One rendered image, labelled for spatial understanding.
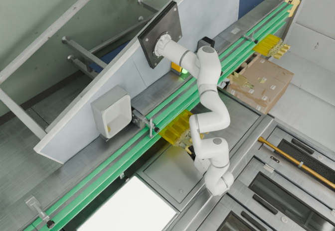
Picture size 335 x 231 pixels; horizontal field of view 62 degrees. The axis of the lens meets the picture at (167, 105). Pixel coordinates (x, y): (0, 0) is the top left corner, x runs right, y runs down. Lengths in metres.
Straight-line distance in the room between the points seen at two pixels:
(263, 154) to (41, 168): 1.34
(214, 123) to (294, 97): 5.68
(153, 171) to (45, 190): 0.57
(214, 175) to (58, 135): 0.73
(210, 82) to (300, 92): 5.81
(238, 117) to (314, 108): 4.87
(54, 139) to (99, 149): 0.28
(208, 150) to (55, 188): 0.75
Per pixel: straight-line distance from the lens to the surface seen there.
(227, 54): 1.99
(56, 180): 1.49
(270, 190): 1.78
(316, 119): 6.59
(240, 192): 1.69
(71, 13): 1.80
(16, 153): 1.91
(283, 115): 6.32
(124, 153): 1.52
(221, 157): 1.22
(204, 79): 1.24
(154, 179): 1.62
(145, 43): 1.37
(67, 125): 1.35
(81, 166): 1.49
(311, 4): 7.42
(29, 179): 1.79
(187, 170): 1.66
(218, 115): 1.18
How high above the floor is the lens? 1.55
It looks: 23 degrees down
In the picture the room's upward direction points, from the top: 125 degrees clockwise
